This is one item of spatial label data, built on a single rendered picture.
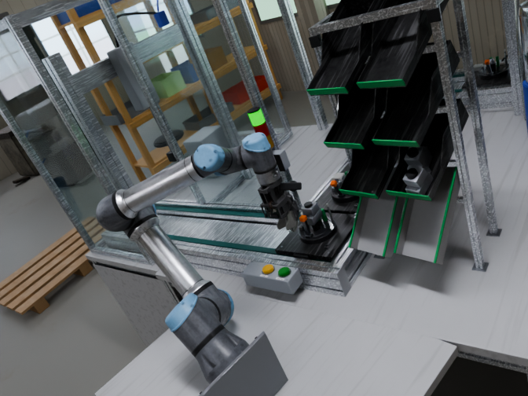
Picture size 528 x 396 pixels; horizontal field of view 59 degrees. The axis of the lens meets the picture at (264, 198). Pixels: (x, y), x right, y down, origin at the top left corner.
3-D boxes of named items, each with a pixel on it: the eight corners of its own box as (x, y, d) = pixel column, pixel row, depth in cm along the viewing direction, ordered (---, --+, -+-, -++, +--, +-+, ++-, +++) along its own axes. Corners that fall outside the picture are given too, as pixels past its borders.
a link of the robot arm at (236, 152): (201, 151, 140) (234, 141, 137) (216, 154, 150) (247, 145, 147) (207, 177, 139) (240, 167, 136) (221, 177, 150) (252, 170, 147)
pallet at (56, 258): (97, 222, 514) (91, 214, 509) (141, 231, 454) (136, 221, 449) (-12, 303, 438) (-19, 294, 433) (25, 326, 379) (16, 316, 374)
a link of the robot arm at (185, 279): (200, 345, 140) (94, 212, 151) (220, 331, 155) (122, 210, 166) (227, 320, 138) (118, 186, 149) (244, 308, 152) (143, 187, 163)
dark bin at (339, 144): (364, 150, 124) (351, 133, 120) (327, 148, 134) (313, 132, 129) (405, 68, 131) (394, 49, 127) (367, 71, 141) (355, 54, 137)
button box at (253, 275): (293, 295, 154) (287, 281, 151) (246, 285, 168) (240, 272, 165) (303, 280, 158) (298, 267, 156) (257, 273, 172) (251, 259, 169)
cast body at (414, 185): (423, 198, 123) (412, 184, 119) (408, 195, 127) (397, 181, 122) (437, 172, 125) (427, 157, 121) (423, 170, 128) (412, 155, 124)
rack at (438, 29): (485, 272, 139) (438, -2, 103) (373, 258, 162) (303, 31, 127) (502, 229, 152) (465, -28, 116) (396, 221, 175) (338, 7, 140)
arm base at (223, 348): (210, 384, 121) (185, 355, 124) (210, 386, 135) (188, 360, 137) (252, 342, 127) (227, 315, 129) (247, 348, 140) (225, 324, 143)
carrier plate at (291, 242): (333, 262, 153) (331, 257, 152) (276, 254, 169) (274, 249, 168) (363, 218, 168) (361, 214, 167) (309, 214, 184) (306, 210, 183)
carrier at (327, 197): (365, 216, 169) (356, 187, 164) (310, 213, 185) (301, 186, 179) (390, 181, 184) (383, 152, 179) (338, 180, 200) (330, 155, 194)
